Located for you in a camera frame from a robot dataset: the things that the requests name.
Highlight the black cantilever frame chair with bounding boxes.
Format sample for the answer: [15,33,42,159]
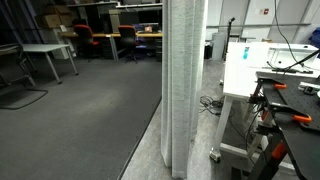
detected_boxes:
[0,42,50,111]

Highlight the brown cardboard box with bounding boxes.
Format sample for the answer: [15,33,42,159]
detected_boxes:
[41,13,63,30]
[59,13,75,28]

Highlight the long wooden office desk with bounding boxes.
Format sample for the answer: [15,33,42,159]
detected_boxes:
[61,30,164,61]

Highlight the white table with grey legs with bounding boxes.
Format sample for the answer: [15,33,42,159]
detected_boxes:
[20,43,80,85]

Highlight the blue plastic bottle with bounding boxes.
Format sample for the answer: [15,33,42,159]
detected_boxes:
[242,46,251,61]

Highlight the black tripod stand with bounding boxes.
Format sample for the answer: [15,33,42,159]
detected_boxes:
[223,17,236,63]

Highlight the white plastic tray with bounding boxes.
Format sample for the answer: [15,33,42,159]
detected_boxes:
[266,44,320,73]

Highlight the blue storage bin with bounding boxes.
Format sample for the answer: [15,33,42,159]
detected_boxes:
[308,27,320,50]

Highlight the thin black hanging cable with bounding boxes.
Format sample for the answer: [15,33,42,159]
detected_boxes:
[273,0,320,73]

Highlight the black clamp with orange handle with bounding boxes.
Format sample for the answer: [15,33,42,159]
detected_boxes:
[270,141,288,161]
[255,77,288,101]
[265,102,314,125]

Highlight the small grey camera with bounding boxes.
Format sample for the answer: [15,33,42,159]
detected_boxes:
[297,81,320,96]

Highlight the black floor cable bundle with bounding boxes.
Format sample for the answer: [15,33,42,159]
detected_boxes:
[199,95,232,117]

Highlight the white cylindrical bin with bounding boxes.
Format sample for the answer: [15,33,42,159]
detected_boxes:
[211,32,227,61]

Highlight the dark computer monitor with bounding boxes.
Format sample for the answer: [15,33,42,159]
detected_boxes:
[119,11,140,26]

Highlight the white desk with casters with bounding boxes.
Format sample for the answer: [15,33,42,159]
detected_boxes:
[209,41,320,168]

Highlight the black stand bar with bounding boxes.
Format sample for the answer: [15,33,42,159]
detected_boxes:
[266,49,320,75]

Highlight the red black office chair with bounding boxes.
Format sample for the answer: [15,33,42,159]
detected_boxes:
[72,23,101,63]
[117,24,141,64]

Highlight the grey wall rail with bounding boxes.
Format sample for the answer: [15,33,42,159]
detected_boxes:
[205,22,313,29]

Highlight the grey woven fabric curtain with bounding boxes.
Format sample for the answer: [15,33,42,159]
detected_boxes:
[160,0,209,180]

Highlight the small black bin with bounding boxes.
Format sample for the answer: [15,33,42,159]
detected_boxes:
[203,43,214,61]

